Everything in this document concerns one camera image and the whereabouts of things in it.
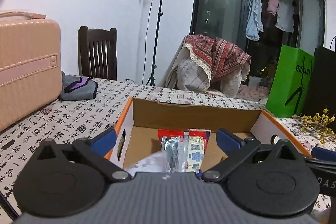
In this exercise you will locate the chair with red patterned cloth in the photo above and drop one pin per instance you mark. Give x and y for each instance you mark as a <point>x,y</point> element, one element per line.
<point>191,74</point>

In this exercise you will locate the white hanging garment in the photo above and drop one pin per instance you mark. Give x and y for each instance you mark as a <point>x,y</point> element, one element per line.
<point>285,16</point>

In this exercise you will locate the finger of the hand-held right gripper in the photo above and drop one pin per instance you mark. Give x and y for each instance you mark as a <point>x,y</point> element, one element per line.
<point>324,153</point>

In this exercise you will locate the pink suitcase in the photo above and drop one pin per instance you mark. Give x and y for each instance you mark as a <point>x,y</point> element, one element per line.
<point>26,69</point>

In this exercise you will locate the green paper bag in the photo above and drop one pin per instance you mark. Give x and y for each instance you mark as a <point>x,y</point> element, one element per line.
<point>288,82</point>

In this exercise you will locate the orange cardboard box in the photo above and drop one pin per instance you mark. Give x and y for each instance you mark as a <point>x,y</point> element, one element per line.
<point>194,116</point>

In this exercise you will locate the calligraphy printed tablecloth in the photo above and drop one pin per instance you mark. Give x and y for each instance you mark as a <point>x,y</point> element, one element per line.
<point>78,116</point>

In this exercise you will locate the dark glass sliding door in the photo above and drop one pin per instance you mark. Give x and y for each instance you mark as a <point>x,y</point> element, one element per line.
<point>223,16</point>

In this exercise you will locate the black paper bag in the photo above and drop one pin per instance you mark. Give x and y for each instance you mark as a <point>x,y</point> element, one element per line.
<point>323,77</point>

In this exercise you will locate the pink hanging garment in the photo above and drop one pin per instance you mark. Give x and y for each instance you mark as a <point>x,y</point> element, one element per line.
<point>273,3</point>

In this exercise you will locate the dark wooden chair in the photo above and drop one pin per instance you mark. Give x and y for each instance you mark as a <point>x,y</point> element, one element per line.
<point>98,56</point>

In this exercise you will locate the pale plastic snack packet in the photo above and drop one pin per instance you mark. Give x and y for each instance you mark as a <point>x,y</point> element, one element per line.
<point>147,163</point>

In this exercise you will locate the red blue-label snack packet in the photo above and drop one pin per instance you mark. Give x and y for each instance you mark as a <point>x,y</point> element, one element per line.
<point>198,151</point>

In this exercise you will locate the blue hanging garment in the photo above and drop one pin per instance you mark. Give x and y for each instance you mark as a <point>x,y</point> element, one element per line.
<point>254,13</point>

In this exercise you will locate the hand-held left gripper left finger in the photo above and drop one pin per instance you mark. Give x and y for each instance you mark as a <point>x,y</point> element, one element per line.
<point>104,141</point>

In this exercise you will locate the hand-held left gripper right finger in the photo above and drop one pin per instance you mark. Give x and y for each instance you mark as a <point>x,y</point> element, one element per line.
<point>229,139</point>

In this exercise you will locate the yellow flower branch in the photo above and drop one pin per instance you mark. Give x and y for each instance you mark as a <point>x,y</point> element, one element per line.
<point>320,124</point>

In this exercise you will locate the grey purple pouch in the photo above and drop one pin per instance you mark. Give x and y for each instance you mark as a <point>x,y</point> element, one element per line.
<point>78,90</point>

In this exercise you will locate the red silver snack packet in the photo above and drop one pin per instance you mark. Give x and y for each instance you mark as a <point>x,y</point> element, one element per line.
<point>172,147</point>

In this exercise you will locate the red patterned cloth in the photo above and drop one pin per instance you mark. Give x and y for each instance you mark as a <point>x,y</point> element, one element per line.
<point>220,56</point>

